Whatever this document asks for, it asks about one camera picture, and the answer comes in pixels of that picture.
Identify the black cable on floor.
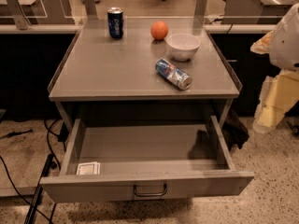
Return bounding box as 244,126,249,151
0,119,64,224

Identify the open grey top drawer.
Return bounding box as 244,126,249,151
41,117,254,203

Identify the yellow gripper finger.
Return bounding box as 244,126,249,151
250,32,273,54
253,70,299,133

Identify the grey background desk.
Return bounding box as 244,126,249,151
0,0,76,25
221,0,299,24

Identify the white card in drawer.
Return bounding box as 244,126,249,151
77,161,101,175

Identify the blue pepsi can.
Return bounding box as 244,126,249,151
107,7,123,39

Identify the grey background desk left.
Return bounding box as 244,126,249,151
0,0,76,25

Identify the white bowl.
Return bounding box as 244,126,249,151
166,34,201,62

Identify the red bull can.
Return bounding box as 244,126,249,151
155,59,192,91

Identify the grey metal cabinet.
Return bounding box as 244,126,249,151
50,17,241,127

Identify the orange fruit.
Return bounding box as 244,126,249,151
150,21,168,40

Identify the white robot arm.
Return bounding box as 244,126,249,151
250,4,299,133

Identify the grey background desk right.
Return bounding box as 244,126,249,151
221,0,299,24

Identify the black drawer handle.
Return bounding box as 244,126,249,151
133,184,167,198

